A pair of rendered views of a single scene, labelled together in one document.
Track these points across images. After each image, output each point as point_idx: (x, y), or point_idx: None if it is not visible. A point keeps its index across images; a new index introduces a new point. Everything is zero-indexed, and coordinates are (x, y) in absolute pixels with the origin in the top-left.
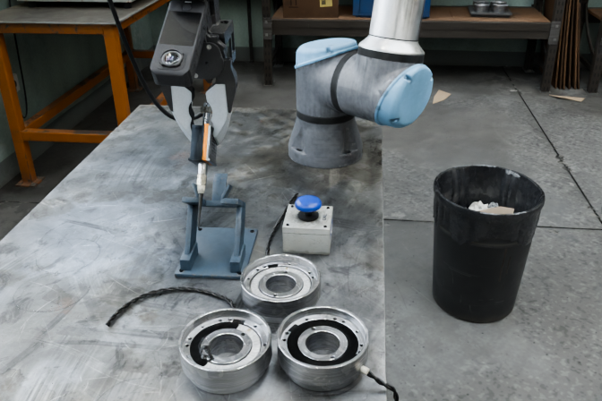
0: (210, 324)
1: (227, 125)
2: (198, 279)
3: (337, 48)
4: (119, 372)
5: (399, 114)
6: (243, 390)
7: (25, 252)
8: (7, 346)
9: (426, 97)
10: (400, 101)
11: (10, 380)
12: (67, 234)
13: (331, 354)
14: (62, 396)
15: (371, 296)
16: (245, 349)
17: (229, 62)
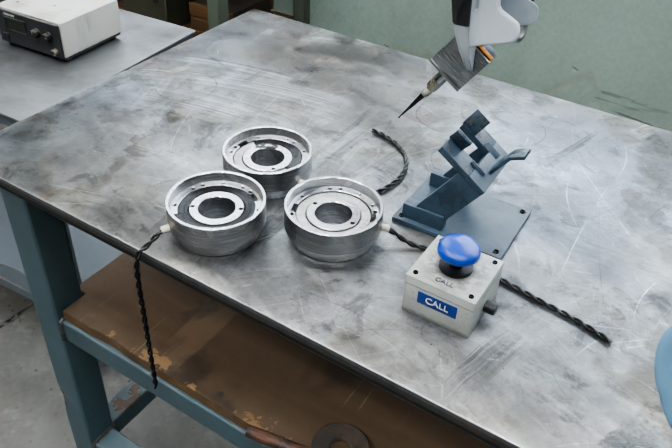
0: (303, 156)
1: (458, 43)
2: (414, 191)
3: None
4: (307, 129)
5: (660, 386)
6: None
7: (528, 108)
8: (381, 91)
9: None
10: (663, 355)
11: (339, 90)
12: (557, 132)
13: (195, 206)
14: (302, 105)
15: (283, 307)
16: (251, 164)
17: None
